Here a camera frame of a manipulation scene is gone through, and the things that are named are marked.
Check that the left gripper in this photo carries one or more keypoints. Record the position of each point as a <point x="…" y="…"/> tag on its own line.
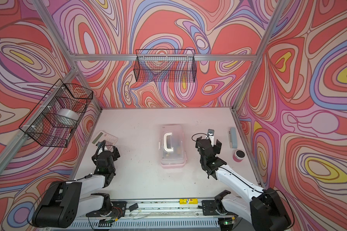
<point x="112" y="155"/>

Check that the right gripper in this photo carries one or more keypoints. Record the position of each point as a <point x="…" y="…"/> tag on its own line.
<point x="217" y="147"/>

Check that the pink plastic tool box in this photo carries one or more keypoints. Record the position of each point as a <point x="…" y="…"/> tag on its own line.
<point x="171" y="147"/>

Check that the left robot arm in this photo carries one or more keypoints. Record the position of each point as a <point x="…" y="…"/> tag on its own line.
<point x="64" y="201"/>

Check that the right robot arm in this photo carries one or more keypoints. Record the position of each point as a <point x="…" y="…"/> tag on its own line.
<point x="263" y="208"/>

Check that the pink calculator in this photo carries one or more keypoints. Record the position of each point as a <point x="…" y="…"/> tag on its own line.
<point x="103" y="136"/>

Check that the blue grey stapler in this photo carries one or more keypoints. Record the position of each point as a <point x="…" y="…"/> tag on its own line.
<point x="233" y="141"/>

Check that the pink round speaker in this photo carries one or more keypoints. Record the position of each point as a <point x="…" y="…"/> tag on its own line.
<point x="238" y="155"/>

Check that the yellow label tag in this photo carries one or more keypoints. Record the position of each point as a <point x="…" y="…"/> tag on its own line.
<point x="188" y="201"/>

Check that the silver tape roll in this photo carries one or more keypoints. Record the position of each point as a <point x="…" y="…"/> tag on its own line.
<point x="67" y="115"/>

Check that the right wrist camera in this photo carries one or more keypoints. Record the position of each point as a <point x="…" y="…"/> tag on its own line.
<point x="211" y="137"/>

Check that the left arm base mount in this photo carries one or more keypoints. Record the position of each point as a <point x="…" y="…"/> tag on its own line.
<point x="117" y="209"/>

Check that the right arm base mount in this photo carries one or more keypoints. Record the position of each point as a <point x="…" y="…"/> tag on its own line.
<point x="214" y="208"/>

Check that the aluminium front rail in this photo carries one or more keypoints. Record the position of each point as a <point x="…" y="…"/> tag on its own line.
<point x="160" y="208"/>

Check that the black wire basket left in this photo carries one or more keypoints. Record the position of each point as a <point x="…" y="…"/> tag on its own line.
<point x="57" y="119"/>

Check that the black wire basket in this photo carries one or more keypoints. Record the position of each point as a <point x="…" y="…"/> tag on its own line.
<point x="165" y="65"/>
<point x="57" y="119"/>

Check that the black wire basket back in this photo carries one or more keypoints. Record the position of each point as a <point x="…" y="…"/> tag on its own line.
<point x="165" y="65"/>

